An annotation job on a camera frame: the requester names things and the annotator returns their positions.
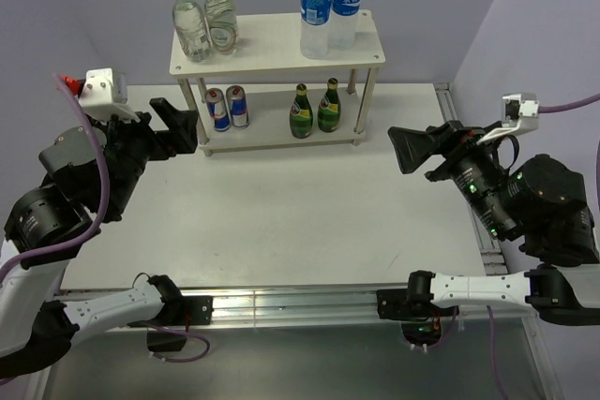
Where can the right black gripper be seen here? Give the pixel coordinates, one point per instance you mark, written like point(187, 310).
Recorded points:
point(449, 140)

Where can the beige two-tier shelf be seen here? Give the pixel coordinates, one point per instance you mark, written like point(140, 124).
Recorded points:
point(269, 65)

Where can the clear glass bottle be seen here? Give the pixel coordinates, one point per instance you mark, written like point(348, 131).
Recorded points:
point(222, 24)
point(189, 25)

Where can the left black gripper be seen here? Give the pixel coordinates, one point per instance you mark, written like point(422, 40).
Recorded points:
point(180, 137)

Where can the green glass bottle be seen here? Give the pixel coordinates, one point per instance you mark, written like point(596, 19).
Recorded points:
point(301, 114)
point(329, 111)

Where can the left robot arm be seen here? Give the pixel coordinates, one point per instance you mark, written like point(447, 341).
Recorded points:
point(44, 232)

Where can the right red bull can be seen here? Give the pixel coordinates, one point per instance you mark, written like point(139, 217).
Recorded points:
point(238, 107)

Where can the blue label water bottle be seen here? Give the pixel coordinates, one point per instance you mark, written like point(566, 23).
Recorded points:
point(314, 28)
point(343, 19)

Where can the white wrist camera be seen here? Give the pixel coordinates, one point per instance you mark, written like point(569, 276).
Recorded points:
point(520, 116)
point(102, 94)

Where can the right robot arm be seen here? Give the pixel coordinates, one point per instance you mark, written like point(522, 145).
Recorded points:
point(542, 202)

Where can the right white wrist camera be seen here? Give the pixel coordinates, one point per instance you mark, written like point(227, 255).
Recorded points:
point(520, 116)

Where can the red bull can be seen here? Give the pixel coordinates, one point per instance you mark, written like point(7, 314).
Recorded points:
point(215, 101)
point(238, 107)

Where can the left red bull can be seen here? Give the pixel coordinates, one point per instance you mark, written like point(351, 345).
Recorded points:
point(215, 101)

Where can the aluminium frame rail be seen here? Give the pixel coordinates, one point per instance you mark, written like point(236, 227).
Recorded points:
point(292, 243)

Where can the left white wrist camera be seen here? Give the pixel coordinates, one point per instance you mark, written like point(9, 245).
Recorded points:
point(102, 94)

